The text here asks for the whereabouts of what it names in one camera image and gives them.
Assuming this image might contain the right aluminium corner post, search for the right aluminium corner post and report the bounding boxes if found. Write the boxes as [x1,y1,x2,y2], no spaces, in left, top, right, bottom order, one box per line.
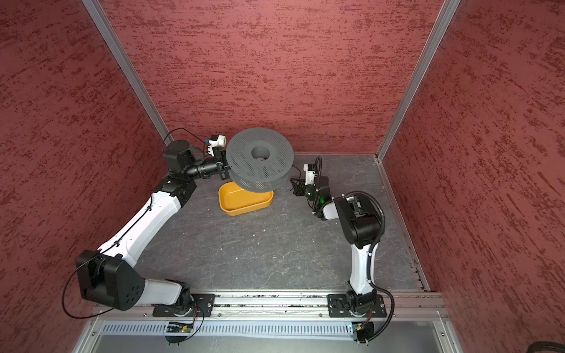
[376,0,461,163]

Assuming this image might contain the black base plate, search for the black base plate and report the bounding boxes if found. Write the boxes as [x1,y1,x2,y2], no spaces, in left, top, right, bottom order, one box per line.
[327,291,387,319]
[152,294,216,319]

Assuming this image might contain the aluminium corner post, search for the aluminium corner post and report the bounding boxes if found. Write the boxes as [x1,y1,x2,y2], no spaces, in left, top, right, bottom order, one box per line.
[82,0,173,144]
[376,0,461,163]

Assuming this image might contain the left aluminium corner post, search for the left aluminium corner post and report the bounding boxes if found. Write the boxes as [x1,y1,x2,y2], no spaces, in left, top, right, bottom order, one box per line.
[82,0,173,144]

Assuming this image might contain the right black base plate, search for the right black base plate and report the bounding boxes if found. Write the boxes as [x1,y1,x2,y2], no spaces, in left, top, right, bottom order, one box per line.
[327,291,387,319]

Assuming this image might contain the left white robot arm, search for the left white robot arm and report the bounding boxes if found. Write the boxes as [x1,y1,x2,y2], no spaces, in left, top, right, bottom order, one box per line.
[74,153,230,317]

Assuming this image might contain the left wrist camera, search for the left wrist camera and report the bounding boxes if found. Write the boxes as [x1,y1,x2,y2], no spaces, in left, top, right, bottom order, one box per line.
[162,134,228,173]

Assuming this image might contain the dark grey cable spool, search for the dark grey cable spool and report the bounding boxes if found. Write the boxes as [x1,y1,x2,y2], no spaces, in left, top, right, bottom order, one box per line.
[226,128,294,193]

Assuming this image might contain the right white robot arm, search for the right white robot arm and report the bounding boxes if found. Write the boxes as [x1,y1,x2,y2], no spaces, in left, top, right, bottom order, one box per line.
[290,176,385,317]

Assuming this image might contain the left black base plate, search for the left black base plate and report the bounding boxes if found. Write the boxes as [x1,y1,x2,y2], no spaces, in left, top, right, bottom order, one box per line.
[152,294,216,319]

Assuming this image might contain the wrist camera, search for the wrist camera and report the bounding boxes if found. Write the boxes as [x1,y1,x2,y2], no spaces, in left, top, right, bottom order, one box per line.
[162,134,228,173]
[303,163,329,190]

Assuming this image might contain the yellow plastic tray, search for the yellow plastic tray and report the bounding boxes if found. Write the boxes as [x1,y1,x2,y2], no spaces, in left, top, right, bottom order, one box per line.
[219,182,275,216]

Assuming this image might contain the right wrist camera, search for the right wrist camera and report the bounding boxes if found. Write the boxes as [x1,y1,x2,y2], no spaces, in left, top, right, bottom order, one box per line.
[303,163,329,190]

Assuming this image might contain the aluminium mounting rail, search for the aluminium mounting rail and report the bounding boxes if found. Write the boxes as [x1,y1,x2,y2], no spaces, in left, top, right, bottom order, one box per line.
[90,290,449,323]

